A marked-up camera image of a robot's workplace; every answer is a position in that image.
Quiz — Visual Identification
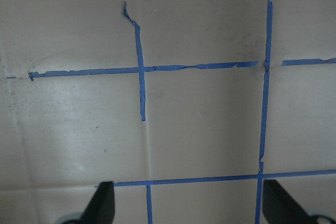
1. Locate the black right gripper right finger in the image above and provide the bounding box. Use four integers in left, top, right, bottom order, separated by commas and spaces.
262, 179, 321, 224

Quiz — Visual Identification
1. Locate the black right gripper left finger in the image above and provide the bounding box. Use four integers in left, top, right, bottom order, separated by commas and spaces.
79, 182, 115, 224

